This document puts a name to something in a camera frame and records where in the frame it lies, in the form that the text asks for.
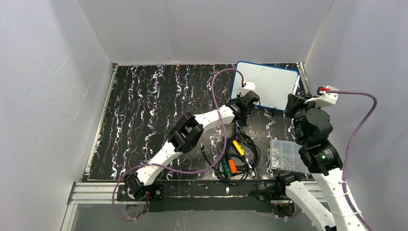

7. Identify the blue framed whiteboard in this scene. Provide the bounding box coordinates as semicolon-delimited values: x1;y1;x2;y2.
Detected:
236;61;299;111

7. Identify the red capped whiteboard marker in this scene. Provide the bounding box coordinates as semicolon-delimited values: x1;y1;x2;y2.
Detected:
292;75;300;94

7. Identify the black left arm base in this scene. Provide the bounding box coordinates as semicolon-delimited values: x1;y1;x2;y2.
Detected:
116;175;165;220

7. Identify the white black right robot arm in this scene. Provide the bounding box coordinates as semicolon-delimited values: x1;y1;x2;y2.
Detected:
282;86;377;231

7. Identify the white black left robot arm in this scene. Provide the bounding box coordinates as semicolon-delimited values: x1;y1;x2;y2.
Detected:
121;90;260;201

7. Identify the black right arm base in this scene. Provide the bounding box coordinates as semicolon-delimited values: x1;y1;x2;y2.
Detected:
249;182;302;220

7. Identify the clear plastic screw box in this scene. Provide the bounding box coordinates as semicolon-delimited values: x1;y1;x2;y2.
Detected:
268;140;309;174

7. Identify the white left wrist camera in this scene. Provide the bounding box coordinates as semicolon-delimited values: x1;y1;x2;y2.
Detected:
242;82;256;91

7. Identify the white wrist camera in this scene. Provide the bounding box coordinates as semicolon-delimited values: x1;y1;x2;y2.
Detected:
305;85;338;108
242;82;256;91

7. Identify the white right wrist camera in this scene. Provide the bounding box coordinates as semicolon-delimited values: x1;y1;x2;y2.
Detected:
305;85;338;108

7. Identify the yellow handled screwdriver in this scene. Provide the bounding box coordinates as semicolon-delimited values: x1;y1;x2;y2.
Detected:
232;140;252;169

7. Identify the coiled black cable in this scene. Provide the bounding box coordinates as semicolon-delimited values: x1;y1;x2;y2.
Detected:
200;131;261;185

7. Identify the orange handled screwdriver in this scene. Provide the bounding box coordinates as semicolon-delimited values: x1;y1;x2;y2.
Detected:
225;138;237;176

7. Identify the green handled screwdriver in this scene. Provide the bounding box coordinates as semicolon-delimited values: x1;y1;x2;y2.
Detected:
221;154;232;180

